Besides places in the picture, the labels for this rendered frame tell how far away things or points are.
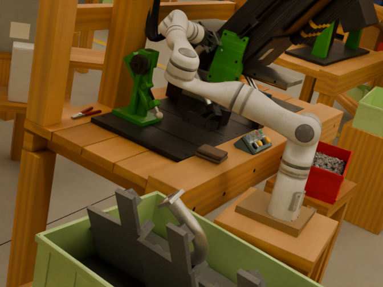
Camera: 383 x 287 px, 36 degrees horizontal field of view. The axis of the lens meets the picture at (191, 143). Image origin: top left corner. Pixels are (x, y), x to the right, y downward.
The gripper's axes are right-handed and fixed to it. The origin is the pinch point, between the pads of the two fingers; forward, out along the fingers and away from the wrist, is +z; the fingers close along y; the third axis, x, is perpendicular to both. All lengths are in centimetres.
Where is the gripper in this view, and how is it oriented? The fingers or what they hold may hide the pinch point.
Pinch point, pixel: (211, 41)
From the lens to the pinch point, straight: 239.5
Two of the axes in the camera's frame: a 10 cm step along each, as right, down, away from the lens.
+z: 4.6, 0.4, 8.9
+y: -3.1, -9.3, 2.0
